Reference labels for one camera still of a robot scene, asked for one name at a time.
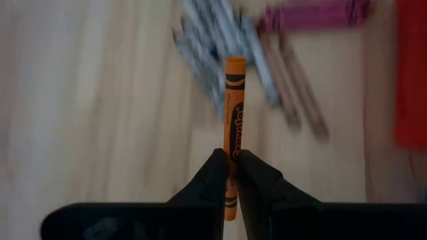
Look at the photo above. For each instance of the brown crayon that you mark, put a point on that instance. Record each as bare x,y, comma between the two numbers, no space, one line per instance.
305,86
282,83

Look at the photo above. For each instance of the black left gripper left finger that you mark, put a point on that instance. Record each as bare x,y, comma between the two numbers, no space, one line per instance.
133,221

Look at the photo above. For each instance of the orange crayon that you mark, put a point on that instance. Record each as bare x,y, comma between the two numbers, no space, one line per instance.
234,100

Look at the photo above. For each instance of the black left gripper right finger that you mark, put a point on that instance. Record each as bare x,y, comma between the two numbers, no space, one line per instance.
333,221

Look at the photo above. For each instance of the red plastic basket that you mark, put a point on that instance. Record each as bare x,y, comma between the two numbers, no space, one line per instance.
412,66

